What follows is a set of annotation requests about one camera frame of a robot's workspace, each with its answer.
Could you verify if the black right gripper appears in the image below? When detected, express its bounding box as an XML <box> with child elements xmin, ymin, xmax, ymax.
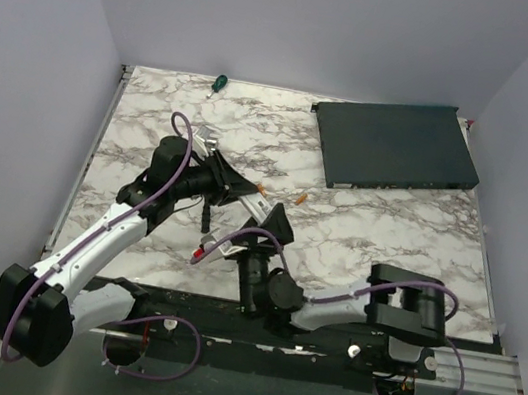
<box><xmin>217</xmin><ymin>196</ymin><xmax>299</xmax><ymax>323</ymax></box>

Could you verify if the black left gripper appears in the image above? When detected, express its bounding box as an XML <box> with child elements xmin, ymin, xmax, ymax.
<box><xmin>170</xmin><ymin>144</ymin><xmax>263</xmax><ymax>214</ymax></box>

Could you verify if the white remote control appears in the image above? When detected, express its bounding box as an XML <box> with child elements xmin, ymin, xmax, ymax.
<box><xmin>238</xmin><ymin>191</ymin><xmax>272</xmax><ymax>224</ymax></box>

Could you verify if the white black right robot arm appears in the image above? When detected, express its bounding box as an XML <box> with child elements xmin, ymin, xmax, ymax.
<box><xmin>214</xmin><ymin>194</ymin><xmax>460</xmax><ymax>374</ymax></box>

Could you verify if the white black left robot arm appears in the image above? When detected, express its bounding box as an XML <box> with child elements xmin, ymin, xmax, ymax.
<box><xmin>0</xmin><ymin>135</ymin><xmax>270</xmax><ymax>367</ymax></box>

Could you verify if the black cable connector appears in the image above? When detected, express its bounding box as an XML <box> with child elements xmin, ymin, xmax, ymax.
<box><xmin>200</xmin><ymin>198</ymin><xmax>212</xmax><ymax>234</ymax></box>

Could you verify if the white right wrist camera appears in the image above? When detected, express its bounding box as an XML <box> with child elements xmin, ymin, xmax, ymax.
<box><xmin>190</xmin><ymin>233</ymin><xmax>244</xmax><ymax>265</ymax></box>

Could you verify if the silver metal bracket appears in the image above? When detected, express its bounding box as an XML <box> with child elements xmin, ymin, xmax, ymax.
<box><xmin>193</xmin><ymin>125</ymin><xmax>219</xmax><ymax>157</ymax></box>

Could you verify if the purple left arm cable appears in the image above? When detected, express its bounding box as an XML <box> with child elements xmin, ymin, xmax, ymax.
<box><xmin>0</xmin><ymin>89</ymin><xmax>242</xmax><ymax>395</ymax></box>

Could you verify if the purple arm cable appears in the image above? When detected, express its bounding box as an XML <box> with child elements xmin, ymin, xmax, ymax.
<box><xmin>0</xmin><ymin>89</ymin><xmax>242</xmax><ymax>395</ymax></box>
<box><xmin>170</xmin><ymin>218</ymin><xmax>486</xmax><ymax>395</ymax></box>

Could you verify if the green handled screwdriver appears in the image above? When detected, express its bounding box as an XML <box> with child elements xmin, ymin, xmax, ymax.
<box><xmin>207</xmin><ymin>74</ymin><xmax>229</xmax><ymax>98</ymax></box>

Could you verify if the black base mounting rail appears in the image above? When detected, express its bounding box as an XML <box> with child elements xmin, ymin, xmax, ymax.
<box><xmin>70</xmin><ymin>277</ymin><xmax>436</xmax><ymax>393</ymax></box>

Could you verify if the dark flat network switch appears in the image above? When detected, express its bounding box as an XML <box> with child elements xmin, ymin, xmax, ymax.
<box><xmin>311</xmin><ymin>101</ymin><xmax>480</xmax><ymax>191</ymax></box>

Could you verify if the aluminium left side rail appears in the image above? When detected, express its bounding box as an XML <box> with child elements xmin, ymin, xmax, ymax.
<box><xmin>39</xmin><ymin>65</ymin><xmax>136</xmax><ymax>259</ymax></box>

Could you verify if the aluminium rail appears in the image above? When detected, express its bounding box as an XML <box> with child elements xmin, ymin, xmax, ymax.
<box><xmin>5</xmin><ymin>271</ymin><xmax>528</xmax><ymax>395</ymax></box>
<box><xmin>39</xmin><ymin>65</ymin><xmax>136</xmax><ymax>259</ymax></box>

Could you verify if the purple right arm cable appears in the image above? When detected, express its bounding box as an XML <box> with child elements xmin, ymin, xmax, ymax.
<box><xmin>170</xmin><ymin>218</ymin><xmax>486</xmax><ymax>395</ymax></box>

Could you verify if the aluminium front rail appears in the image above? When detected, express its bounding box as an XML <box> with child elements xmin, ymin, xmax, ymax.
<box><xmin>5</xmin><ymin>271</ymin><xmax>528</xmax><ymax>395</ymax></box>

